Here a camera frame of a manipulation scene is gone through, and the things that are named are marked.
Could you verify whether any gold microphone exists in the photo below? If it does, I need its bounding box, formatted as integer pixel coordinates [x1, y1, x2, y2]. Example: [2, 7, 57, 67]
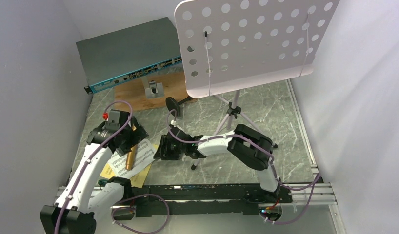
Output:
[125, 125, 139, 171]

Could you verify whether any white sheet music page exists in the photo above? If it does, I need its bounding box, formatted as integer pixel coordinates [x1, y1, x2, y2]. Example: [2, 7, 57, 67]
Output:
[107, 139, 158, 179]

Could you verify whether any yellow paper sheet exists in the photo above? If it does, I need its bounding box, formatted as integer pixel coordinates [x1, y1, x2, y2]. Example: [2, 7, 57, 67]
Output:
[100, 163, 152, 188]

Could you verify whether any black microphone stand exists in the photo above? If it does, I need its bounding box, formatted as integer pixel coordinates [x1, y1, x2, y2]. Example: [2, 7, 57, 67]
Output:
[165, 96, 194, 117]

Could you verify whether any lilac music stand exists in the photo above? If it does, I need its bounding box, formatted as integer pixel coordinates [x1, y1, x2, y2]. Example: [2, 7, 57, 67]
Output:
[173, 0, 341, 171]

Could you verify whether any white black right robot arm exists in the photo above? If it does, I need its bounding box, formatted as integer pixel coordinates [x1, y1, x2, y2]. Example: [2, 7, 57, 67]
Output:
[154, 124, 280, 202]

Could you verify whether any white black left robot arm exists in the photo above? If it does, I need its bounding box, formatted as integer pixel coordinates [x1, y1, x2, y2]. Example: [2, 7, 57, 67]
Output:
[40, 115, 148, 234]

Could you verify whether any wooden base board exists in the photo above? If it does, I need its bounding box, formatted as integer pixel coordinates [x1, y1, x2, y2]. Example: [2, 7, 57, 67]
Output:
[114, 72, 188, 112]

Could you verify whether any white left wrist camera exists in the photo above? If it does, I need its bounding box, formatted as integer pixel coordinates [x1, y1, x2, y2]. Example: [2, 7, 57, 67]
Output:
[102, 109, 130, 131]

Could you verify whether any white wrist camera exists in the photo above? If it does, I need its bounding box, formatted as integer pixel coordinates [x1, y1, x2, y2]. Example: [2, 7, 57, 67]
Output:
[170, 120, 179, 127]
[102, 109, 130, 131]

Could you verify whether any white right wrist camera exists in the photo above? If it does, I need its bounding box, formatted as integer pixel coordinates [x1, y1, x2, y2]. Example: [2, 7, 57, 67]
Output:
[170, 120, 179, 127]

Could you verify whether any silver metal bracket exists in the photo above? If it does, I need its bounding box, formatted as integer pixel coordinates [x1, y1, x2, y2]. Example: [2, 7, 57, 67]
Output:
[141, 77, 164, 99]

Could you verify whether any black mounting rail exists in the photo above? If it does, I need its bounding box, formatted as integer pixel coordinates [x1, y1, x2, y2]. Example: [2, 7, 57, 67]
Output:
[115, 183, 293, 217]

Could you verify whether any grey teal network switch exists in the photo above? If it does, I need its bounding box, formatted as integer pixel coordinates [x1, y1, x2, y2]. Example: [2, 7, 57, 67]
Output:
[76, 17, 182, 94]

